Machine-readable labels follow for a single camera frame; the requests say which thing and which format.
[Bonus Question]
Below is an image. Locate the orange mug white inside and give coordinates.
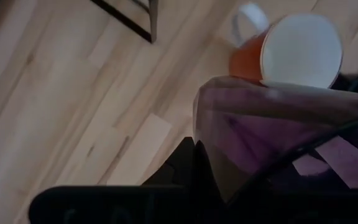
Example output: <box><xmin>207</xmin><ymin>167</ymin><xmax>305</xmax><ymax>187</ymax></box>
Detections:
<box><xmin>228</xmin><ymin>2</ymin><xmax>344</xmax><ymax>90</ymax></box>

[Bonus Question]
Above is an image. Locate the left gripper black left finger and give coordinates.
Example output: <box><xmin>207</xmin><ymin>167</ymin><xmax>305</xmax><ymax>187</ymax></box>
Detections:
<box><xmin>141</xmin><ymin>136</ymin><xmax>196</xmax><ymax>187</ymax></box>

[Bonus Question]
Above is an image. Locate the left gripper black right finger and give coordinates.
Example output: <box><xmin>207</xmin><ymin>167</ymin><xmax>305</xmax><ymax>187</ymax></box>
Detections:
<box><xmin>195</xmin><ymin>139</ymin><xmax>229</xmax><ymax>203</ymax></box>

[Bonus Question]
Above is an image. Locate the purple faceted plastic tumbler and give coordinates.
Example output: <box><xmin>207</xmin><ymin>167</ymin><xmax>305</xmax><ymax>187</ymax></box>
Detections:
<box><xmin>193</xmin><ymin>75</ymin><xmax>358</xmax><ymax>203</ymax></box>

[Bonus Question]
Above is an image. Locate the wooden shelf black frame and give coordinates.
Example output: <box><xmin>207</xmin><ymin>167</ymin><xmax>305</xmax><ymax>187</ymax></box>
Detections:
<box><xmin>90</xmin><ymin>0</ymin><xmax>160</xmax><ymax>44</ymax></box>

